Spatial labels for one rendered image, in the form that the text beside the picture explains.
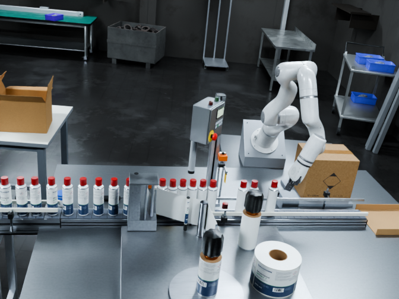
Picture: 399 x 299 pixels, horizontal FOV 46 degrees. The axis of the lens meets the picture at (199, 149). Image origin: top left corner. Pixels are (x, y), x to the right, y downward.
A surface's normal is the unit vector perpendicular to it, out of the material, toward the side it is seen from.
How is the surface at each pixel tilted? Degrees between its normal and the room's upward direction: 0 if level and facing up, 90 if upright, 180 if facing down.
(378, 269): 0
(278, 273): 90
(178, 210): 90
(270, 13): 90
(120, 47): 90
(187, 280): 0
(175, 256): 0
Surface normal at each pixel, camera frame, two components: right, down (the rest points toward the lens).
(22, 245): 0.10, -0.91
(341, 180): 0.13, 0.42
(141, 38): -0.17, 0.39
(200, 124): -0.44, 0.33
